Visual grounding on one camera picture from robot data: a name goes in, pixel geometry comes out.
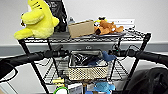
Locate thin black cable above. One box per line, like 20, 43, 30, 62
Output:
0, 64, 18, 83

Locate big yellow plush toy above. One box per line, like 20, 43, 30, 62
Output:
13, 0, 60, 41

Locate flat white box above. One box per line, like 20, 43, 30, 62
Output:
106, 18, 136, 30

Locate black bag with grey print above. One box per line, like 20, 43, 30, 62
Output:
71, 52, 100, 68

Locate white picture box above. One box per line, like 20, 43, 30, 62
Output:
67, 83, 84, 94

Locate black bag with white print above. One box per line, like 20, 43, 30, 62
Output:
43, 0, 69, 34

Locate white wall outlet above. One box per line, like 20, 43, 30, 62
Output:
85, 45, 93, 51

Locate light blue plush toy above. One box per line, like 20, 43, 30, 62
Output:
92, 81, 116, 94

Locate tan cardboard box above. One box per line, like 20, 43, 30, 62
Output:
67, 19, 96, 39

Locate black office chair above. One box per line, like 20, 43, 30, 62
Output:
124, 66, 168, 94

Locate long grey wall band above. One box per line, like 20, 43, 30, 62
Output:
0, 42, 168, 58

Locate pale woven basket dark spots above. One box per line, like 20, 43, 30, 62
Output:
67, 49, 110, 81

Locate dark blue plush toy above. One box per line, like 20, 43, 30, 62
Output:
88, 50, 116, 66

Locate orange plush toy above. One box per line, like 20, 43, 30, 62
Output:
93, 16, 125, 36

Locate yellow green ball toy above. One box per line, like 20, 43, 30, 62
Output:
52, 78, 70, 94

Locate black wire shelf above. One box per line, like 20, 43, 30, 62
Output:
18, 28, 153, 94

